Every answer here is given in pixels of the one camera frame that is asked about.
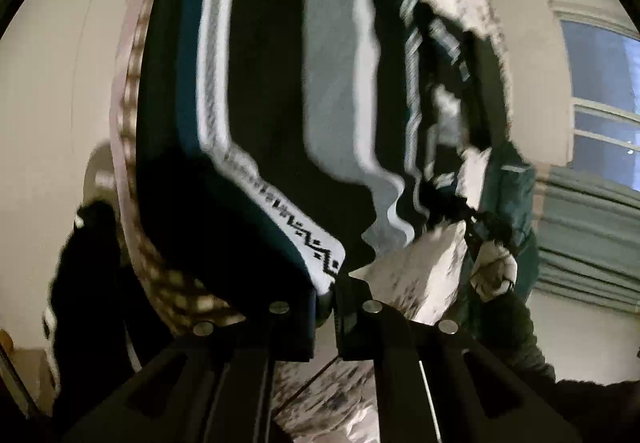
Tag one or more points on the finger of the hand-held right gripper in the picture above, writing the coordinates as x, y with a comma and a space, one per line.
447, 210

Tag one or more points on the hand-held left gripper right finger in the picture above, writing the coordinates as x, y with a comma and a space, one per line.
345, 318

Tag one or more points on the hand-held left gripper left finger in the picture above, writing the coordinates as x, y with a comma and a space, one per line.
322, 310

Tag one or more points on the striped knit sweater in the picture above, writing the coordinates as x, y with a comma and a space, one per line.
275, 98

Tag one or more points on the person's right hand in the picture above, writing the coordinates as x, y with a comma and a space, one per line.
492, 270

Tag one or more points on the dark green quilt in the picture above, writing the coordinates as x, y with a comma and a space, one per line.
510, 203

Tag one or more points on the floral bed blanket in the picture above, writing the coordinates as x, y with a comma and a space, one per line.
415, 273

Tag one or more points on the wide grey-green curtain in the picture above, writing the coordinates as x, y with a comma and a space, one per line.
585, 243

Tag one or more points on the window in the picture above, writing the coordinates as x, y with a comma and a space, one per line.
605, 98

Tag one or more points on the person's left slipper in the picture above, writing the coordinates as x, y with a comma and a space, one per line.
100, 173

